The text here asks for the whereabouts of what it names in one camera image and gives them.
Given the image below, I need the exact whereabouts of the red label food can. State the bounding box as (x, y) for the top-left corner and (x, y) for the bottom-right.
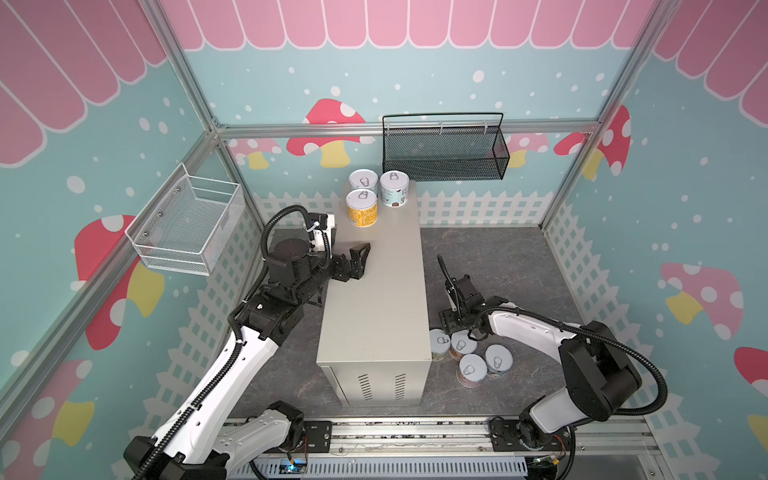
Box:
(449, 330), (477, 361)

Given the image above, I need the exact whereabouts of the teal label food can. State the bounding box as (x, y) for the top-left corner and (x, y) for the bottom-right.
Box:
(348, 169), (379, 194)

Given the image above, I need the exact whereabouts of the white wire wall basket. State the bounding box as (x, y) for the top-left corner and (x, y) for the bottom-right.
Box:
(125, 164), (245, 276)

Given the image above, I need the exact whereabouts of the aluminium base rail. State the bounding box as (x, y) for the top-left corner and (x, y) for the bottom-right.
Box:
(229, 416), (672, 479)

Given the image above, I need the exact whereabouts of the teal brown label can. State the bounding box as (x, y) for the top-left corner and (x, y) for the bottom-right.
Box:
(379, 170), (410, 208)

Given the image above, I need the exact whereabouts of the pink label food can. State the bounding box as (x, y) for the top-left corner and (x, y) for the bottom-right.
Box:
(456, 354), (488, 388)

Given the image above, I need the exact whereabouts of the yellow label food can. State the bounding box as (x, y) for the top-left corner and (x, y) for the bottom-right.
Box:
(346, 188), (378, 228)

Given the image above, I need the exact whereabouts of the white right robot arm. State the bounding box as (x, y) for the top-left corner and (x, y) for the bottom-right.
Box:
(437, 255), (669, 451)

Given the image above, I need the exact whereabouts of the green label food can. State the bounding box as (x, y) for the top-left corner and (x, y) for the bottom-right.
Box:
(429, 328), (451, 362)

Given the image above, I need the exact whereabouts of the grey metal counter cabinet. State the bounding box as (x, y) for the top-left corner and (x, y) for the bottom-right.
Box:
(316, 184), (432, 408)

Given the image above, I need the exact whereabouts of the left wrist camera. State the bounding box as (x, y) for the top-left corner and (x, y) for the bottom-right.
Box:
(307, 212), (336, 254)

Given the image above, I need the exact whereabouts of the teal label floor can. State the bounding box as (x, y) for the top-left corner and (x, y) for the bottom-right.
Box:
(484, 344), (514, 377)

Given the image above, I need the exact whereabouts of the black mesh wall basket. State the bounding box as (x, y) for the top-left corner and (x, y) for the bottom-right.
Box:
(381, 112), (511, 182)

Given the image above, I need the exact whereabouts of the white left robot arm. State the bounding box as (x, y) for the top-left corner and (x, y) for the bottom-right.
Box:
(124, 205), (371, 479)

